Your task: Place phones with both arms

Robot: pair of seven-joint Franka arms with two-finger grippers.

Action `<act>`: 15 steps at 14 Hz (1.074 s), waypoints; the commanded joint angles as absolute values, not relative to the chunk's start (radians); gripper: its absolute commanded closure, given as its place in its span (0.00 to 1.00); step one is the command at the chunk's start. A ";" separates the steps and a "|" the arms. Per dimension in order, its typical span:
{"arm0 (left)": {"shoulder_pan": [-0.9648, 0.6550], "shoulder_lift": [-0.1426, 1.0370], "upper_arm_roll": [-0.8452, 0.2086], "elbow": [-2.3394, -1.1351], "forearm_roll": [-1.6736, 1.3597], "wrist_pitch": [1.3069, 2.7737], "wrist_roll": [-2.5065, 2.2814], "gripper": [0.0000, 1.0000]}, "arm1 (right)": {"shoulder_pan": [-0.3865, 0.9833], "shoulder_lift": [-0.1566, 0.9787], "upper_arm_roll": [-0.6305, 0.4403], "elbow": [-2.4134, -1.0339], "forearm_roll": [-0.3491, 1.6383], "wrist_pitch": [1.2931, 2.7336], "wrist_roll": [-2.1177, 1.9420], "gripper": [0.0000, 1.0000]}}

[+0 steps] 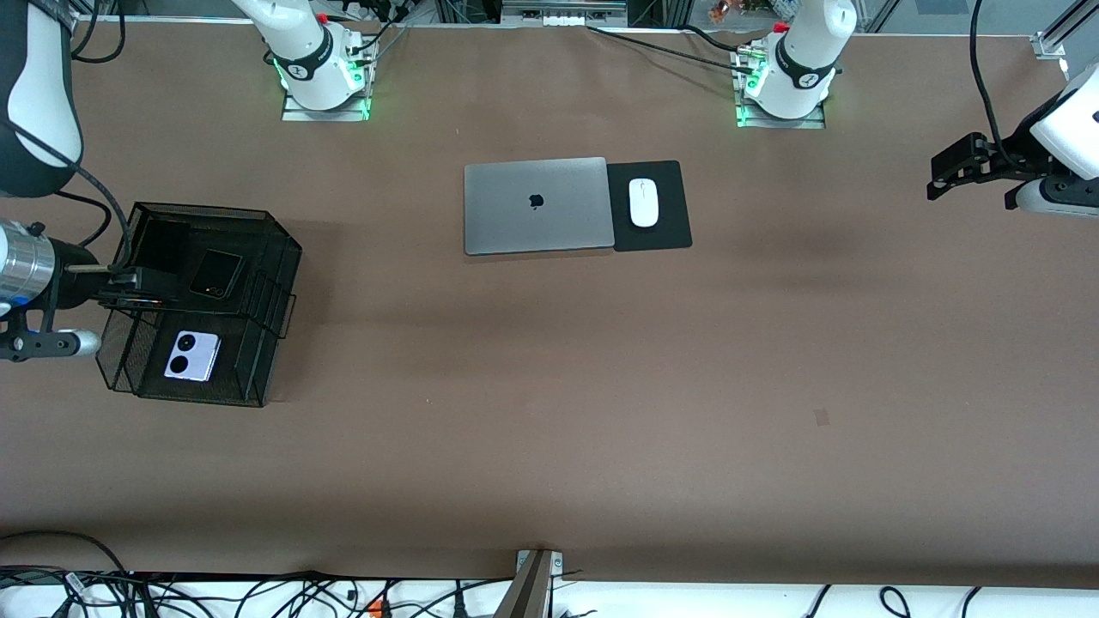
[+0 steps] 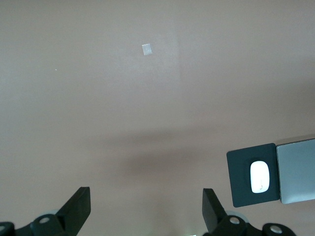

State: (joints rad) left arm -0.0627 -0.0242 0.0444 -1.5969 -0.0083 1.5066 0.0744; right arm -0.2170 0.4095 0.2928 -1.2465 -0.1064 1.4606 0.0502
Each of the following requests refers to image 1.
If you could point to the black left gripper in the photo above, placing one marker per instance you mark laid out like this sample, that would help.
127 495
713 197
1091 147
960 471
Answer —
1020 149

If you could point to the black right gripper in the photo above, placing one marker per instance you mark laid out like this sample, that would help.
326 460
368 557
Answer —
75 263

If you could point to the long black smartphone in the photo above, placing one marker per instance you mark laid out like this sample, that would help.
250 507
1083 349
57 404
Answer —
163 245

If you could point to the black flip phone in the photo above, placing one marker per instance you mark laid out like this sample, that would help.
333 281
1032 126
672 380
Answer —
217 274

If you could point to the lilac flip phone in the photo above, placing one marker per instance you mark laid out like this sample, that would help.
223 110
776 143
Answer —
193 356

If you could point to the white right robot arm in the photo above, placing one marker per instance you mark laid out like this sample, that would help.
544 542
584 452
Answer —
34 112

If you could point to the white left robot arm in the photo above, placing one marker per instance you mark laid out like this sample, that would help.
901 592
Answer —
807 69

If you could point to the aluminium corner profile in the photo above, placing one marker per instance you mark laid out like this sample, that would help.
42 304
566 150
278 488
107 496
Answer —
1052 43

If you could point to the black mouse pad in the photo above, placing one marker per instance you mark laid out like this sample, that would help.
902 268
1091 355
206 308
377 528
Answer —
670 232

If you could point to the white computer mouse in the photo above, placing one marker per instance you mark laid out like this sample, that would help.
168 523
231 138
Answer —
644 206

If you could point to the silver closed laptop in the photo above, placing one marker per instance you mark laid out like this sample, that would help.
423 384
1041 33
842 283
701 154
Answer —
515 223

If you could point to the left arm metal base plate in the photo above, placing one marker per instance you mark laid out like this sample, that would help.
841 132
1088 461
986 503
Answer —
781 124

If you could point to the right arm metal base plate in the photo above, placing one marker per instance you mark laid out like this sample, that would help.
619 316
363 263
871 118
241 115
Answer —
326 115

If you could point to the grey aluminium post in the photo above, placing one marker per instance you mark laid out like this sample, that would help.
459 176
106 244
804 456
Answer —
528 592

